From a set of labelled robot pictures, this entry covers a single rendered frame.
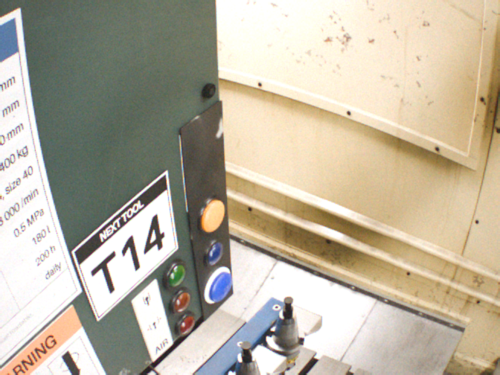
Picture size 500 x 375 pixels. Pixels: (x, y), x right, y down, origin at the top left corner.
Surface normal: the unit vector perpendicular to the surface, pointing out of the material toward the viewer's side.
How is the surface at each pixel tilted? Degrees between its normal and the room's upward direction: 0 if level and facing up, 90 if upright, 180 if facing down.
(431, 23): 90
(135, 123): 90
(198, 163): 90
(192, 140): 90
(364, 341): 24
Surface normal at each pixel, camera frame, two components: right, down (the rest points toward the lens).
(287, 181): -0.57, 0.51
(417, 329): -0.25, -0.51
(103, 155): 0.82, 0.33
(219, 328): -0.02, -0.79
